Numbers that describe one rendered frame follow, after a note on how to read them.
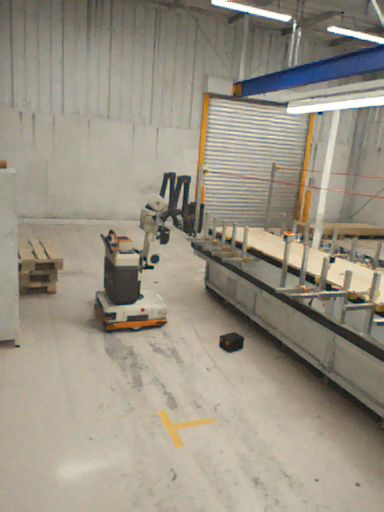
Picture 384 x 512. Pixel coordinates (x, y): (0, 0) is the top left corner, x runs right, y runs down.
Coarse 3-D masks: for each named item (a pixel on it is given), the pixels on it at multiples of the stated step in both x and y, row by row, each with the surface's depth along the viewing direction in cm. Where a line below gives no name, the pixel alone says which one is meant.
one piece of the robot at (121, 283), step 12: (108, 252) 441; (120, 252) 426; (132, 252) 431; (108, 264) 442; (120, 264) 416; (132, 264) 421; (108, 276) 443; (120, 276) 420; (132, 276) 424; (108, 288) 444; (120, 288) 423; (132, 288) 428; (120, 300) 426; (132, 300) 431
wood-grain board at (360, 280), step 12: (216, 228) 567; (228, 228) 572; (240, 228) 580; (252, 228) 588; (240, 240) 494; (252, 240) 500; (264, 240) 506; (276, 240) 512; (264, 252) 442; (276, 252) 444; (300, 252) 454; (312, 252) 459; (288, 264) 404; (300, 264) 401; (312, 264) 404; (336, 264) 412; (348, 264) 416; (336, 276) 367; (360, 276) 374; (372, 276) 377; (360, 288) 336
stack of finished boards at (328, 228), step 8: (304, 224) 1095; (312, 224) 1107; (328, 224) 1131; (336, 224) 1143; (344, 224) 1153; (352, 224) 1165; (360, 224) 1182; (368, 224) 1194; (304, 232) 1079; (312, 232) 1052; (328, 232) 1073; (344, 232) 1094; (352, 232) 1105; (360, 232) 1117; (368, 232) 1128; (376, 232) 1140
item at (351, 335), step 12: (204, 252) 528; (228, 264) 468; (252, 276) 422; (264, 288) 401; (276, 288) 386; (288, 300) 366; (300, 300) 357; (300, 312) 351; (324, 324) 324; (336, 324) 313; (348, 336) 301; (360, 336) 293; (372, 348) 282
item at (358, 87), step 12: (360, 84) 332; (372, 84) 322; (288, 96) 418; (300, 96) 401; (312, 96) 386; (336, 108) 450; (336, 120) 453; (336, 132) 457; (324, 180) 468; (324, 192) 471; (312, 240) 487
